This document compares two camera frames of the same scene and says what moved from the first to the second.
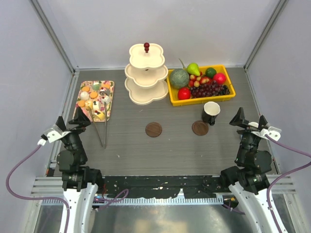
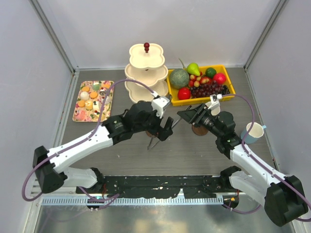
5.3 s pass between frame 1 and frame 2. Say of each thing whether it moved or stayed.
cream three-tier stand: stayed
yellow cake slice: moved
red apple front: stayed
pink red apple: stayed
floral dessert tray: stayed
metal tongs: moved
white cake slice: stayed
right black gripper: moved
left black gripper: moved
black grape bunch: stayed
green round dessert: stayed
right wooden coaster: stayed
